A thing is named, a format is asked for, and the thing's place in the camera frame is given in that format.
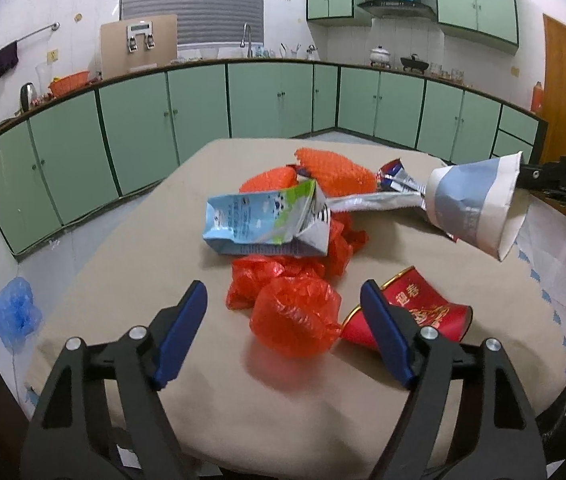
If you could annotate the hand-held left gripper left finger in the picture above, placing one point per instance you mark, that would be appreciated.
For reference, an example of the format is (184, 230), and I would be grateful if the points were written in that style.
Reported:
(183, 325)

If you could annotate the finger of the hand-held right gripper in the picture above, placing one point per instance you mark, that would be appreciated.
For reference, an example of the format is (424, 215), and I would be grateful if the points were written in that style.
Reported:
(543, 176)

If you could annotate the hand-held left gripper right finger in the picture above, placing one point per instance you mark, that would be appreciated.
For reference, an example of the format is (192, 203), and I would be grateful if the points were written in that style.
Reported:
(383, 330)

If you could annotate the white and grey paper cup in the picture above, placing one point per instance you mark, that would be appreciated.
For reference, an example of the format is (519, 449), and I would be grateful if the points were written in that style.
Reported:
(468, 200)

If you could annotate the balled red plastic bag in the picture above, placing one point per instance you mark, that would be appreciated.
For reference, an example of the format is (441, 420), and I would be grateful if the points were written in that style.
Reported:
(293, 315)

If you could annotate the crushed blue green milk carton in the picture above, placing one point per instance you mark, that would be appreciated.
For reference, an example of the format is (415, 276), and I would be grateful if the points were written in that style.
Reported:
(253, 215)

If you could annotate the crushed red paper cup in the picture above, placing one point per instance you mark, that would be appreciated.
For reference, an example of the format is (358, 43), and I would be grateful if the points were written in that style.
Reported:
(433, 310)

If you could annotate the red fire extinguisher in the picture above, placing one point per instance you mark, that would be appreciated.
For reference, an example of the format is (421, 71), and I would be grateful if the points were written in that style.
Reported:
(536, 97)

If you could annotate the white printed plastic sheet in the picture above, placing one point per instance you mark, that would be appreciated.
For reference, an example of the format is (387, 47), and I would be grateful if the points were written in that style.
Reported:
(548, 255)

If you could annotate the long silver foil wrapper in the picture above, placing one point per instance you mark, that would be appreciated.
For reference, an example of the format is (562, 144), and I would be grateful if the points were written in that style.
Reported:
(363, 203)

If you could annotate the row of glass jars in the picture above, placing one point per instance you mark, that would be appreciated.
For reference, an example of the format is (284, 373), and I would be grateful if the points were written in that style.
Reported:
(448, 74)

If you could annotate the small red purple wrapper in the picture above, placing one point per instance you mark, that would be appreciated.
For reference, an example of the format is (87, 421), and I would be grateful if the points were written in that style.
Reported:
(393, 170)

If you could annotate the blue plastic shoe cover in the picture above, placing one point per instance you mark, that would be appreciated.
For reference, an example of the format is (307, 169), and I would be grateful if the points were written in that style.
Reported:
(13, 310)

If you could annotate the black wok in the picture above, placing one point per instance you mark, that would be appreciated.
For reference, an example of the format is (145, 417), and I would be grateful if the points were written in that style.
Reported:
(414, 62)

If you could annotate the white cooking pot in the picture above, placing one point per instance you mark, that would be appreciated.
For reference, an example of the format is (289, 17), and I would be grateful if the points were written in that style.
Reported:
(380, 56)

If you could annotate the range hood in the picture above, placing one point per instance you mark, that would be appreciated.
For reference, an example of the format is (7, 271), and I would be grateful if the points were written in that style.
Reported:
(398, 6)

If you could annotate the green kitchen base cabinets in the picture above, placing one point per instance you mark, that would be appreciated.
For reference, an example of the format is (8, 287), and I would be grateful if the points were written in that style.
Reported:
(263, 95)

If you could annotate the orange plastic basket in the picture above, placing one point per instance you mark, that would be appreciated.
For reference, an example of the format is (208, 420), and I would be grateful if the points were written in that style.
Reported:
(69, 84)

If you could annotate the steel kettle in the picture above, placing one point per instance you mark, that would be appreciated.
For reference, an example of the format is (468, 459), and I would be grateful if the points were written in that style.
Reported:
(28, 97)

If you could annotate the metal sink faucet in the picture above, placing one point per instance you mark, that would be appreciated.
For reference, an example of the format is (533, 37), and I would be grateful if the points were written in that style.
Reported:
(247, 35)

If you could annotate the dark hanging towel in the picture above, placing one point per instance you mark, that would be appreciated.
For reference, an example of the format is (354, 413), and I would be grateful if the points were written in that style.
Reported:
(5, 59)

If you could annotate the metal towel bar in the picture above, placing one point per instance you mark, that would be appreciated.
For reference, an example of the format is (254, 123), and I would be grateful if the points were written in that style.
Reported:
(38, 32)

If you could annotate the green kitchen wall cabinets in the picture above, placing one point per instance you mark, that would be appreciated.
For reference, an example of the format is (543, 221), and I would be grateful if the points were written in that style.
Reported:
(478, 0)

